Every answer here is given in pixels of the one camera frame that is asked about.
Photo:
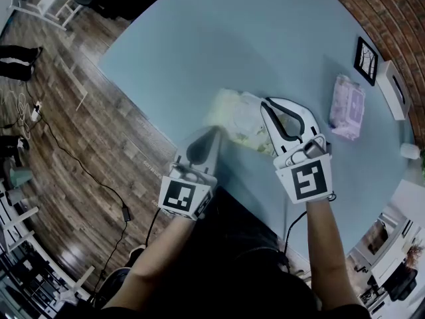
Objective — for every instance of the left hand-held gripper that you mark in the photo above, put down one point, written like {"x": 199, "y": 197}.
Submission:
{"x": 179, "y": 194}

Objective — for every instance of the white cabinet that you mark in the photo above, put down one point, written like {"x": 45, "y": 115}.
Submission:
{"x": 388, "y": 244}

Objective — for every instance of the black office chair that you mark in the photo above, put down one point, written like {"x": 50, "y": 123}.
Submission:
{"x": 401, "y": 284}

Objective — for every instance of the dried plant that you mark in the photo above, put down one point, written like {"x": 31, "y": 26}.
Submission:
{"x": 415, "y": 253}

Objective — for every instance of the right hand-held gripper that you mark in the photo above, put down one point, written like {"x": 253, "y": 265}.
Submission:
{"x": 308, "y": 181}

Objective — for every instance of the teal bin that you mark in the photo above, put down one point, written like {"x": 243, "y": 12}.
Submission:
{"x": 20, "y": 176}

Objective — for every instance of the purple wet wipes pack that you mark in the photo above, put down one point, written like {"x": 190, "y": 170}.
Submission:
{"x": 348, "y": 108}

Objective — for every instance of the white tissue box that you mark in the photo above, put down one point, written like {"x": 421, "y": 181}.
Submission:
{"x": 393, "y": 90}

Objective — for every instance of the white stool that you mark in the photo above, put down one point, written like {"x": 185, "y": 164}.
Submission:
{"x": 50, "y": 2}

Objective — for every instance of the person's right forearm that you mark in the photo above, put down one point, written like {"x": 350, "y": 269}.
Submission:
{"x": 327, "y": 251}

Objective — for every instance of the person's left forearm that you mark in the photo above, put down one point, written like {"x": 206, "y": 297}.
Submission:
{"x": 156, "y": 264}

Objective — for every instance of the white shelving frame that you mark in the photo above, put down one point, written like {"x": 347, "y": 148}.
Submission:
{"x": 23, "y": 244}

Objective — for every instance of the white power strip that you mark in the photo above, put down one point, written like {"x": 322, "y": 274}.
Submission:
{"x": 36, "y": 111}

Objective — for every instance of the person's black clothing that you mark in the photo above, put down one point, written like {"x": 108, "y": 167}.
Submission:
{"x": 239, "y": 271}

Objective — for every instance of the small white jar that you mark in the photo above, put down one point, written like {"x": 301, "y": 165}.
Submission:
{"x": 410, "y": 151}

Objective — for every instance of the black picture frame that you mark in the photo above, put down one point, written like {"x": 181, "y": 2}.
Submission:
{"x": 366, "y": 61}

